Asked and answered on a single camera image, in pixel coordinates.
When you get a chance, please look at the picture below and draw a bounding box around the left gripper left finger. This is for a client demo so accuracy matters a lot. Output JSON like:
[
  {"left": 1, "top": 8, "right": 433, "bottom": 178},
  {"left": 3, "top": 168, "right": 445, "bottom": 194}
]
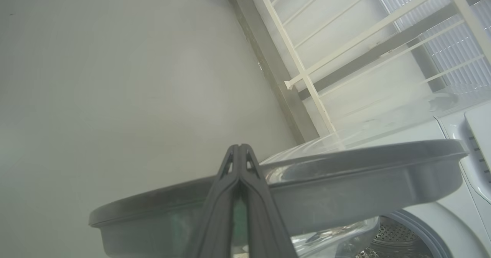
[{"left": 187, "top": 144, "right": 242, "bottom": 258}]

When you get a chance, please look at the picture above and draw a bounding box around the white front-load washing machine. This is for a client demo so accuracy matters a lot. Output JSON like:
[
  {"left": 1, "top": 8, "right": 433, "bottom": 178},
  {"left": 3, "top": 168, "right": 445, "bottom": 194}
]
[{"left": 261, "top": 97, "right": 491, "bottom": 258}]

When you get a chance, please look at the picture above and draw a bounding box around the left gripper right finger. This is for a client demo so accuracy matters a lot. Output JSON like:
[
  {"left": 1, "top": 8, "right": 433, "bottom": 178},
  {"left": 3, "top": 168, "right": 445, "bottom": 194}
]
[{"left": 238, "top": 144, "right": 298, "bottom": 258}]

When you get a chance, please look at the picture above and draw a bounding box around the white metal rail rack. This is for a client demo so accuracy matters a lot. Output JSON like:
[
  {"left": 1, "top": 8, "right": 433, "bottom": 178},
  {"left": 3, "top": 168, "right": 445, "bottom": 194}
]
[{"left": 253, "top": 0, "right": 491, "bottom": 136}]

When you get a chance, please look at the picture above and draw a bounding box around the black round glass washer door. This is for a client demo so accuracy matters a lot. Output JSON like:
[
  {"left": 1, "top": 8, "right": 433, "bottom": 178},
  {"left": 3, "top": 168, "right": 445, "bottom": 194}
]
[{"left": 89, "top": 138, "right": 470, "bottom": 258}]

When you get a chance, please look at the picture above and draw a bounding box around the white slatted window blind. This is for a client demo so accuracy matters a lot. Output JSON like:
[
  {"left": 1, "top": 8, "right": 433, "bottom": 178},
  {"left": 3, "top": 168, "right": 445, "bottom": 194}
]
[{"left": 370, "top": 0, "right": 491, "bottom": 94}]

